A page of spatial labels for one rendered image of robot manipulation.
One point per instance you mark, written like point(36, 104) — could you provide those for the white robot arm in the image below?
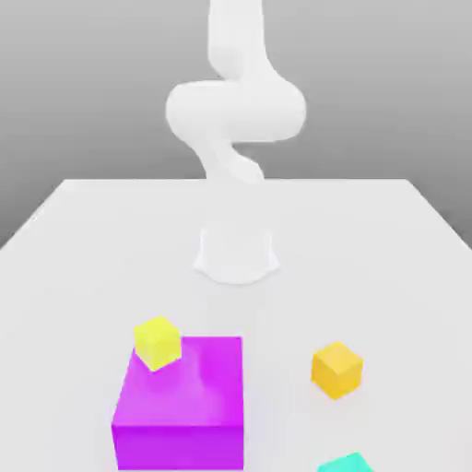
point(236, 110)

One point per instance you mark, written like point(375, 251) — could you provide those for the small yellow cube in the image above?
point(158, 343)

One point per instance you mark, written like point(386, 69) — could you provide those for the small orange cube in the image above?
point(336, 370)

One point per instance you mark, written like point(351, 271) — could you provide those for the small turquoise cube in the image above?
point(346, 464)

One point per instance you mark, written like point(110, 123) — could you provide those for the large magenta box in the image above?
point(184, 405)

